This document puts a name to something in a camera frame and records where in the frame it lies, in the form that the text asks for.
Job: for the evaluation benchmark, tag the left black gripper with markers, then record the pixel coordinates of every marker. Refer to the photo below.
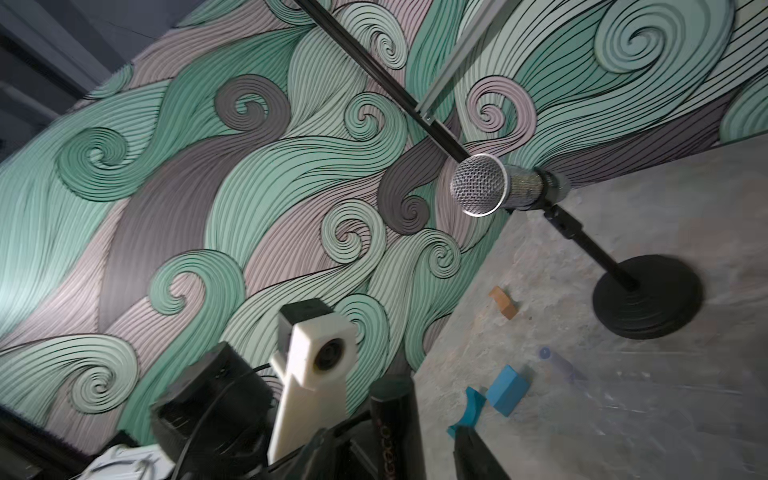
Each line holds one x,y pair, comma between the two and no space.
216,419

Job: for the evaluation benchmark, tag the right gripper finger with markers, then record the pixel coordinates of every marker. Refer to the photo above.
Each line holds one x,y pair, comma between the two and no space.
473,459

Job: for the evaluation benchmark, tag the lavender lipstick tube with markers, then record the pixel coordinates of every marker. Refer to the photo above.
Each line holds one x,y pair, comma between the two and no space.
565,369

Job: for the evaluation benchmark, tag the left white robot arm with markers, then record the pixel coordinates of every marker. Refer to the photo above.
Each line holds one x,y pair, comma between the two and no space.
149,462

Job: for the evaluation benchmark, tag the teal arch block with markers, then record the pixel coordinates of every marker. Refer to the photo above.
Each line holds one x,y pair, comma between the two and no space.
472,412

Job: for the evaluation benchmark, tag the blue rectangular block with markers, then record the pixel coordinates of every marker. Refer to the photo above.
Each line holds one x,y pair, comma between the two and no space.
507,390

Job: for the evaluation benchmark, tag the brown wooden block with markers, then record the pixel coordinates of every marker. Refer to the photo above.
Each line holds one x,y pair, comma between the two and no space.
504,303

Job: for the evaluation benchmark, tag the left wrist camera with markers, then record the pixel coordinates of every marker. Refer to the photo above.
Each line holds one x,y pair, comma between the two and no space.
316,352

